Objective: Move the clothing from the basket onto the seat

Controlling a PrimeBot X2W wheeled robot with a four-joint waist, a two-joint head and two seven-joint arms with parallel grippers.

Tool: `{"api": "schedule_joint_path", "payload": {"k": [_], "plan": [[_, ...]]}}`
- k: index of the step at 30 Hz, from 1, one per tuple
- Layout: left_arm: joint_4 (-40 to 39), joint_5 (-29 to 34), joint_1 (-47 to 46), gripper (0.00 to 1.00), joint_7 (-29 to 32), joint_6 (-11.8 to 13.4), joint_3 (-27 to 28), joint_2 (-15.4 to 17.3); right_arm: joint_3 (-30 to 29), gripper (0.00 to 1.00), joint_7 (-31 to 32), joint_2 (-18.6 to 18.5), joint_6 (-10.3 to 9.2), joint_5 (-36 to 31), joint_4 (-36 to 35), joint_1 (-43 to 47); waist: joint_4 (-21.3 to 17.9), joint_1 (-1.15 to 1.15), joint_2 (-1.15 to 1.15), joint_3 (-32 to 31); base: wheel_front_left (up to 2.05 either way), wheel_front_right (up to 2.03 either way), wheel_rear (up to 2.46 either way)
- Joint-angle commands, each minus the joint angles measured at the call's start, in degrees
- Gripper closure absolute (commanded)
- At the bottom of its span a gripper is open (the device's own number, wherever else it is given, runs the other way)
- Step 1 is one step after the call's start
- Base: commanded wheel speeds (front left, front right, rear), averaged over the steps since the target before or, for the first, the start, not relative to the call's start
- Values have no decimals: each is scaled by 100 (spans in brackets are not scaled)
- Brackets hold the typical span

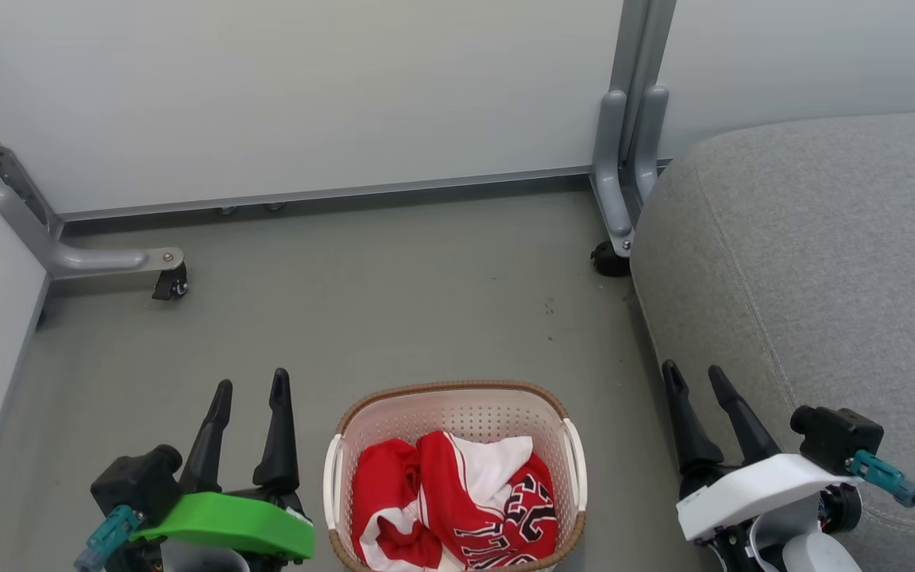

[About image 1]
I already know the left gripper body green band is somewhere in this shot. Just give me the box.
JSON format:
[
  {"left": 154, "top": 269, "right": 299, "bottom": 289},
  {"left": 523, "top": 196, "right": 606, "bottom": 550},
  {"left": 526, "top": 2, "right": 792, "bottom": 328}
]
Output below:
[{"left": 128, "top": 486, "right": 317, "bottom": 572}]

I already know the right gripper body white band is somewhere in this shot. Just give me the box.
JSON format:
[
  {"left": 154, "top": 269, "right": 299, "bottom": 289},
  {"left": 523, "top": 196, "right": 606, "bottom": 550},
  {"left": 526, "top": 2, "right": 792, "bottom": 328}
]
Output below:
[{"left": 676, "top": 453, "right": 865, "bottom": 572}]

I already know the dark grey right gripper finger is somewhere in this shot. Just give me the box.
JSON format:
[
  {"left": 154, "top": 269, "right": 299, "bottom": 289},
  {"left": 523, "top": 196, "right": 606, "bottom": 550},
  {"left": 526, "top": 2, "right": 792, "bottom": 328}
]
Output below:
[
  {"left": 661, "top": 359, "right": 725, "bottom": 479},
  {"left": 708, "top": 365, "right": 782, "bottom": 468}
]

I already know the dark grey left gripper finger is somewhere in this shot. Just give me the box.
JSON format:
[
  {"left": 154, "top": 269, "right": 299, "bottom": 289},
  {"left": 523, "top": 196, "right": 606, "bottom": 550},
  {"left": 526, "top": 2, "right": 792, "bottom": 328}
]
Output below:
[
  {"left": 178, "top": 379, "right": 234, "bottom": 495},
  {"left": 252, "top": 367, "right": 302, "bottom": 495}
]

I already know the red and white jersey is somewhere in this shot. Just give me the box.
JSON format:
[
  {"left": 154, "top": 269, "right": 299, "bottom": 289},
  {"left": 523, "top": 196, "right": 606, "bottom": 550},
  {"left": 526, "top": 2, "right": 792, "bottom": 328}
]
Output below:
[{"left": 351, "top": 430, "right": 558, "bottom": 572}]

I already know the grey fabric sofa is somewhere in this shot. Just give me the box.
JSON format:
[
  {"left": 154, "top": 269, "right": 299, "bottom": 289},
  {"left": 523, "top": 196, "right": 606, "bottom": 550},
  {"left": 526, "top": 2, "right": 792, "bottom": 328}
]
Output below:
[{"left": 630, "top": 109, "right": 915, "bottom": 572}]

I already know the black caster wheel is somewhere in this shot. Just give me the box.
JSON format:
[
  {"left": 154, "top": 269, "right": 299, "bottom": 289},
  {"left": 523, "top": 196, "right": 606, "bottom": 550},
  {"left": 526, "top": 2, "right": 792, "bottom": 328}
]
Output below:
[
  {"left": 152, "top": 263, "right": 189, "bottom": 301},
  {"left": 591, "top": 241, "right": 632, "bottom": 278}
]

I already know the cream perforated laundry basket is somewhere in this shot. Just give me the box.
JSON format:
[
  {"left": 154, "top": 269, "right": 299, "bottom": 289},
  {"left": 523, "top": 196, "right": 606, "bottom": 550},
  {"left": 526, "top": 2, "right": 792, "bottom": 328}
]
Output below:
[{"left": 322, "top": 380, "right": 589, "bottom": 572}]

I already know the grey partition leg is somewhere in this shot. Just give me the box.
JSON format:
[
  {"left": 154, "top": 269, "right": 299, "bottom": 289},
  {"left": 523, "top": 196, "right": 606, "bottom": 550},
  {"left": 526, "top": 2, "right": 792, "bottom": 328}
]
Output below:
[
  {"left": 589, "top": 85, "right": 670, "bottom": 259},
  {"left": 0, "top": 185, "right": 186, "bottom": 280}
]

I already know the right black cable teal plug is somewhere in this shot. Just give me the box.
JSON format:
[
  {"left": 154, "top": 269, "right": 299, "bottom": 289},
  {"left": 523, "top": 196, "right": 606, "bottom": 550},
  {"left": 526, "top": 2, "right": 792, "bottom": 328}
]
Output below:
[{"left": 849, "top": 450, "right": 915, "bottom": 569}]

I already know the black cable teal plug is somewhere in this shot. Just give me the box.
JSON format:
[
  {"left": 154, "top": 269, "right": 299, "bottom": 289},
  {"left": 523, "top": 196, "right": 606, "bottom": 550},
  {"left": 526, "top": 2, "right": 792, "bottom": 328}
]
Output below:
[
  {"left": 849, "top": 450, "right": 915, "bottom": 569},
  {"left": 74, "top": 505, "right": 145, "bottom": 572}
]

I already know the left black cable teal plug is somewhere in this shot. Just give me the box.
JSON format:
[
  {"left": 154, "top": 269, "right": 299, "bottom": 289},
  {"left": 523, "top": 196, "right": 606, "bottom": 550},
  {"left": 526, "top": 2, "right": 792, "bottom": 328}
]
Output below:
[{"left": 74, "top": 505, "right": 145, "bottom": 572}]

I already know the grey partition bottom rail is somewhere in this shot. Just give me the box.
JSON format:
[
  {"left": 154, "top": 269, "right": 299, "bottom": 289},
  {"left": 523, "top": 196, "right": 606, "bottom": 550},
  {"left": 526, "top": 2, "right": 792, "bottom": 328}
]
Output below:
[{"left": 59, "top": 164, "right": 595, "bottom": 224}]

